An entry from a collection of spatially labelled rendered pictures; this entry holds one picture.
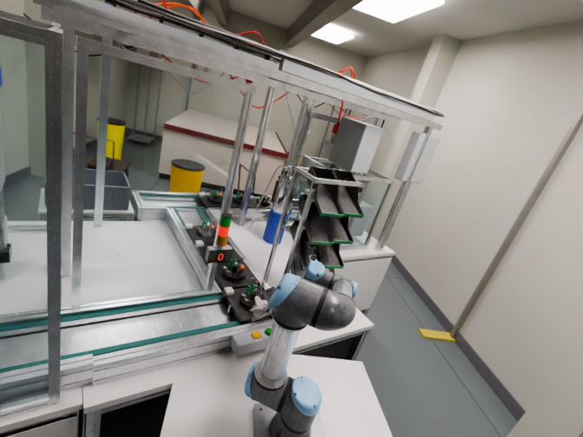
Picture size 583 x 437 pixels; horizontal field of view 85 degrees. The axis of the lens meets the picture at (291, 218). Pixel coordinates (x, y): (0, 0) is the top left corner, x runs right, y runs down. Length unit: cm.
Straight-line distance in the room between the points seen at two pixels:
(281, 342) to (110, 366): 68
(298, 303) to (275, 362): 27
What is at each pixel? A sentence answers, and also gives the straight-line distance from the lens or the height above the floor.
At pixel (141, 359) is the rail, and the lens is 146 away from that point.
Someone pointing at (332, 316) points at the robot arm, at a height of 150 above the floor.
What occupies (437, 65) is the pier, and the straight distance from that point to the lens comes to 547.
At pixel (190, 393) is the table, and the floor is 86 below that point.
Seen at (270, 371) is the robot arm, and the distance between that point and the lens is 114.
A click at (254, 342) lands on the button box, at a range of 154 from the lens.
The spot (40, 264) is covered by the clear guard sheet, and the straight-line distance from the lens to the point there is 110.
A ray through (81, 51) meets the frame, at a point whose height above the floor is 195.
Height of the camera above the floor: 201
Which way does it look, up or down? 21 degrees down
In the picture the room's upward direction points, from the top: 17 degrees clockwise
